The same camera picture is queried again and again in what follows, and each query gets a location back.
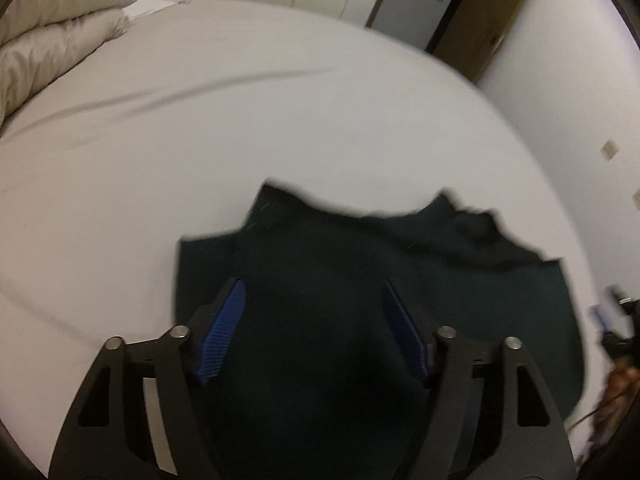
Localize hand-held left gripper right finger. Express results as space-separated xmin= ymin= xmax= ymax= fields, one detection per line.
xmin=382 ymin=280 xmax=579 ymax=480

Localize white papers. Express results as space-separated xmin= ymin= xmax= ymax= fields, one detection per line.
xmin=122 ymin=0 xmax=193 ymax=17

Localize wooden door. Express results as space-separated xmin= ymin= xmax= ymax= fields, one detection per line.
xmin=427 ymin=0 xmax=543 ymax=83

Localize dark green sweater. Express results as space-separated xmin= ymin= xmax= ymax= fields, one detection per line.
xmin=175 ymin=179 xmax=587 ymax=480

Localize bed with grey sheet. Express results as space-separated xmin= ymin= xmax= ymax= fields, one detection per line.
xmin=0 ymin=0 xmax=608 ymax=466

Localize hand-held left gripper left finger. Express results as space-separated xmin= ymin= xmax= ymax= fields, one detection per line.
xmin=49 ymin=278 xmax=248 ymax=480

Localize beige folded duvet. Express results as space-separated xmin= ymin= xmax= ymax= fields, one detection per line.
xmin=0 ymin=0 xmax=151 ymax=126

